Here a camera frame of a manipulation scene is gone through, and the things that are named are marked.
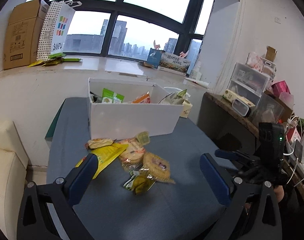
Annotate square cracker packet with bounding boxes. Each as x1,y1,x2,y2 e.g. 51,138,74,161
141,152,175,184

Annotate small olive green packet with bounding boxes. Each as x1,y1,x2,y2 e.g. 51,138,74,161
123,171,155,195

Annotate yellow snack bag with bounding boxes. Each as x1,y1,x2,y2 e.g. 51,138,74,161
85,142,128,179

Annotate round cracker packet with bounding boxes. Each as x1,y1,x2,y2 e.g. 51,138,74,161
118,138,146,171

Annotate brown patterned cookie packet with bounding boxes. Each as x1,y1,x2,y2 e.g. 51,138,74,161
85,138,115,149

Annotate cream seaweed snack bag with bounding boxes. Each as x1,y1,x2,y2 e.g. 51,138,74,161
159,89,187,105

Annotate orange snack pack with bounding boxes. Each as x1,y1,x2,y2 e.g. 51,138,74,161
131,92,151,103

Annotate white cardboard storage box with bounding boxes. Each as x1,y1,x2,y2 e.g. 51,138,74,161
87,78,183,140

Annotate black foil snack packet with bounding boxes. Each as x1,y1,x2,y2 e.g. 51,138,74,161
90,92,102,103

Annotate long green snack packet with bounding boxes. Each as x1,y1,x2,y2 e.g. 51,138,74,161
102,88,124,103

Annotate person's right hand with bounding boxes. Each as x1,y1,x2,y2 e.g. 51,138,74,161
273,185,284,202

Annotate dark wooden side shelf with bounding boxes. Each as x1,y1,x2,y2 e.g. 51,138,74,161
197,92,304,200

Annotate white black alarm clock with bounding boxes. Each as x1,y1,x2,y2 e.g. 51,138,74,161
232,98,252,118

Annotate cream leather sofa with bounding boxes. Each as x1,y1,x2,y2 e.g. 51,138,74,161
0,119,28,239

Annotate pink gift box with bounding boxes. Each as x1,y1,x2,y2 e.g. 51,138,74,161
272,80,292,102

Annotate clear plastic drawer unit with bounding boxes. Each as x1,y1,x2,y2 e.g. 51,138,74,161
227,62,269,105

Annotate yellow tissue pack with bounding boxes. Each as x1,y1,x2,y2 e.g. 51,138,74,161
164,87,193,119

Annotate white bottle on sill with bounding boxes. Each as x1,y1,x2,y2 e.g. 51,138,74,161
189,61,202,81

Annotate printed long box on sill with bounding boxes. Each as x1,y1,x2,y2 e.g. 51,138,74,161
159,52,191,74

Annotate blue small box on sill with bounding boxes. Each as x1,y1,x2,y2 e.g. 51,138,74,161
147,48,162,69

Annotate green snack packets on sill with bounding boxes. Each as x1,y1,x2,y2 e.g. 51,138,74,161
28,53,82,67

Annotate white SANFU paper bag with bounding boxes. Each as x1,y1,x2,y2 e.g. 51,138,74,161
36,0,82,61

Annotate brown cardboard box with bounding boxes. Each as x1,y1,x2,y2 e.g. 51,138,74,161
3,0,49,70

